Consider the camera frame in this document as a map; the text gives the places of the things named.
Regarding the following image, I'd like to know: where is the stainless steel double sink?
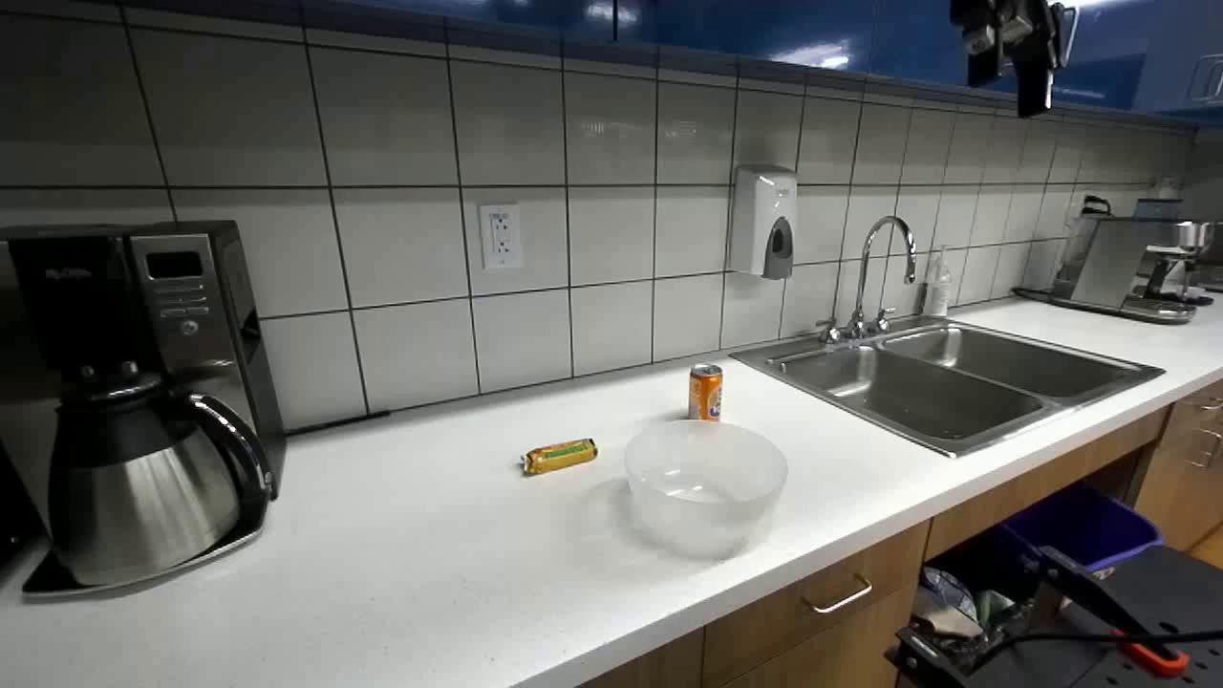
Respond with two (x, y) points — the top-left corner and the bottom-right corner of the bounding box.
(737, 317), (1170, 462)

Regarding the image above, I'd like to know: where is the silver drawer handle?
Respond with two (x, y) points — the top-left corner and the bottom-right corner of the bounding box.
(807, 578), (878, 622)

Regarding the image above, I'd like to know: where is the blue upper wall cabinet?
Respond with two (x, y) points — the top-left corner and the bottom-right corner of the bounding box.
(119, 0), (1223, 131)

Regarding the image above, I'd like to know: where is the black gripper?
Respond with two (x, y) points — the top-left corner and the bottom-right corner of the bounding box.
(947, 0), (1083, 120)

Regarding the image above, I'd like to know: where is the white wall soap dispenser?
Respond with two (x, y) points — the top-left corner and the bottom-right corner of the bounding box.
(725, 169), (804, 282)

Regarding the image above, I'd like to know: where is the chrome sink faucet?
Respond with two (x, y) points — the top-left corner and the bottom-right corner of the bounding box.
(817, 210), (924, 343)

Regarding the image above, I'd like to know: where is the wooden lower cabinet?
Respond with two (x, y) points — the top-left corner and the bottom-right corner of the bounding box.
(576, 378), (1223, 688)

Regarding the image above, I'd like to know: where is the white wall power outlet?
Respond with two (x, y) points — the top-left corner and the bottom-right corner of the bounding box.
(477, 202), (527, 273)

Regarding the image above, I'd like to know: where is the clear dish soap bottle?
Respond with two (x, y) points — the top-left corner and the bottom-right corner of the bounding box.
(918, 263), (959, 323)

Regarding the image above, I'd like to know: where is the silver espresso machine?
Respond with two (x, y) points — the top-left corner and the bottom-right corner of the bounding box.
(1015, 188), (1223, 327)

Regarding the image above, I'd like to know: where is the orange Fanta soda can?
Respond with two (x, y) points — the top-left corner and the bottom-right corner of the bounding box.
(685, 359), (732, 422)

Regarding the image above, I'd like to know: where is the stainless steel coffee carafe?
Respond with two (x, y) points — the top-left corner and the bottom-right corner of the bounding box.
(48, 375), (274, 593)

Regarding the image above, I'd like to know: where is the yellow wrapped snack bar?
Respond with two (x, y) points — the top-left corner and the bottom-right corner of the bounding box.
(518, 435), (603, 480)

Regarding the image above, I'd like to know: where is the clear plastic bowl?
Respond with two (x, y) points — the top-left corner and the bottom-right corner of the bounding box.
(621, 416), (792, 560)

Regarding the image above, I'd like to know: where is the black clamp with orange grip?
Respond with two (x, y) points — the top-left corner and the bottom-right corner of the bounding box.
(1032, 546), (1198, 678)

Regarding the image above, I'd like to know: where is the black drip coffee maker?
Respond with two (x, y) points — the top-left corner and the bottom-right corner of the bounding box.
(0, 219), (290, 603)

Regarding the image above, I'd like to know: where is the blue plastic bin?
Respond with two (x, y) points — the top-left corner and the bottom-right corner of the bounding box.
(1001, 485), (1167, 582)

